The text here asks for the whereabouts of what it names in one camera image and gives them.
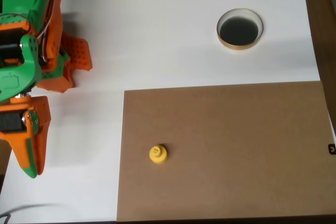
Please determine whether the brown fibreboard panel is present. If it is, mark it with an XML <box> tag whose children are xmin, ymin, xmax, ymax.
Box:
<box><xmin>116</xmin><ymin>80</ymin><xmax>336</xmax><ymax>222</ymax></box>

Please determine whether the round dish with gold rim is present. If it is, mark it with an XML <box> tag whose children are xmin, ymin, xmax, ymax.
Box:
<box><xmin>216</xmin><ymin>8</ymin><xmax>264</xmax><ymax>51</ymax></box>

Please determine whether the white paper sheet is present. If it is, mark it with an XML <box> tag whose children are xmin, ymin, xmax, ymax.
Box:
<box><xmin>0</xmin><ymin>0</ymin><xmax>321</xmax><ymax>222</ymax></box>

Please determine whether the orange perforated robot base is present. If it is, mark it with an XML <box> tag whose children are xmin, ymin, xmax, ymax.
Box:
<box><xmin>36</xmin><ymin>31</ymin><xmax>93</xmax><ymax>94</ymax></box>

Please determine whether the thin grey cable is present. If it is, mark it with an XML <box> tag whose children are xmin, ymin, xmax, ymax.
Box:
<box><xmin>0</xmin><ymin>203</ymin><xmax>64</xmax><ymax>224</ymax></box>

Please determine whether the small yellow plastic piece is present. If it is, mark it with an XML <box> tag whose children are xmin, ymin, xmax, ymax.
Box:
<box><xmin>149</xmin><ymin>144</ymin><xmax>169</xmax><ymax>166</ymax></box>

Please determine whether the white red servo wire bundle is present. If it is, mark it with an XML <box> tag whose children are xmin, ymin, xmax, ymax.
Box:
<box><xmin>36</xmin><ymin>0</ymin><xmax>59</xmax><ymax>65</ymax></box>

